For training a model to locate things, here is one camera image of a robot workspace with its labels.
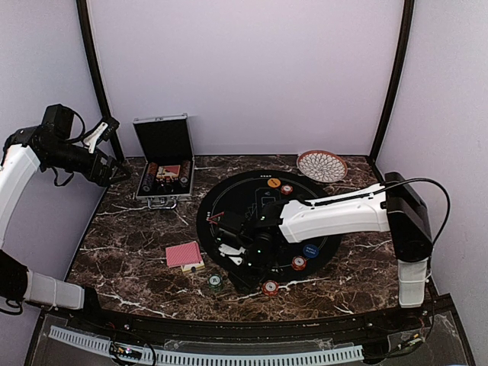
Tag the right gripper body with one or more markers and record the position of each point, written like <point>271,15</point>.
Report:
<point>258,263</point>

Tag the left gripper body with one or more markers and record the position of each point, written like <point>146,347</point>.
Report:
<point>94,175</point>

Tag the red-gold 5 chip stack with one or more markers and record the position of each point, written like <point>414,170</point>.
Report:
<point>270,288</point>

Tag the red triangular all-in marker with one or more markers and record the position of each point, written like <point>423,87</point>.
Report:
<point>215,219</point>

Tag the red chips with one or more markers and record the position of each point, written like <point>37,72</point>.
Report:
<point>299,263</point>
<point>286,189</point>

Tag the blue small blind button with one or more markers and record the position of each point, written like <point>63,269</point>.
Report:
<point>310,251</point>

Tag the orange big blind button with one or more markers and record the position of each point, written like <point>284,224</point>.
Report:
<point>274,182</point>

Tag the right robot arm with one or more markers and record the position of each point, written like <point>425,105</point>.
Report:
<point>391,206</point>

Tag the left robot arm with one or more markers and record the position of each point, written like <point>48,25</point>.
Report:
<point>50,145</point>

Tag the black round poker mat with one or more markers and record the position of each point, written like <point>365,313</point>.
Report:
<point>248,194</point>

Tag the green poker chip stack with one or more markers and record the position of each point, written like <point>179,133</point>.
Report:
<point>215,282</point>

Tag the purple chip row in case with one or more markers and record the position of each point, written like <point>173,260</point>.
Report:
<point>147,183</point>

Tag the orange chip row in case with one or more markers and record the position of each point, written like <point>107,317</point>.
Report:
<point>152,170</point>

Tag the clear dealer button in case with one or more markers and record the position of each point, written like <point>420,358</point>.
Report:
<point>165,189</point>

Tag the aluminium poker chip case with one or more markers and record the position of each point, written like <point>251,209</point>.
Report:
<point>165,140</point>

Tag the boxed card deck in case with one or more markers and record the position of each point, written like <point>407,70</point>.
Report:
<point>168,172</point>

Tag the red card deck on table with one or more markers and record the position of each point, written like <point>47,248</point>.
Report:
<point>185,256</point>

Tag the brown chip row in case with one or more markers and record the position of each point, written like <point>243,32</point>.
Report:
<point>184,175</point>

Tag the patterned ceramic plate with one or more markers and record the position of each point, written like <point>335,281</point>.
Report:
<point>322,166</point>

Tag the left black frame post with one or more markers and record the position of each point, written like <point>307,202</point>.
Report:
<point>92,60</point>

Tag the black frame post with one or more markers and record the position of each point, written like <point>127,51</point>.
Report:
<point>92,60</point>
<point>395,77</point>

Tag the white slotted cable duct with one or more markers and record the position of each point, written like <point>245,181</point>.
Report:
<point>201,353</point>

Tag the right black frame post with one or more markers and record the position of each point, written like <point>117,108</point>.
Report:
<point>395,77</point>

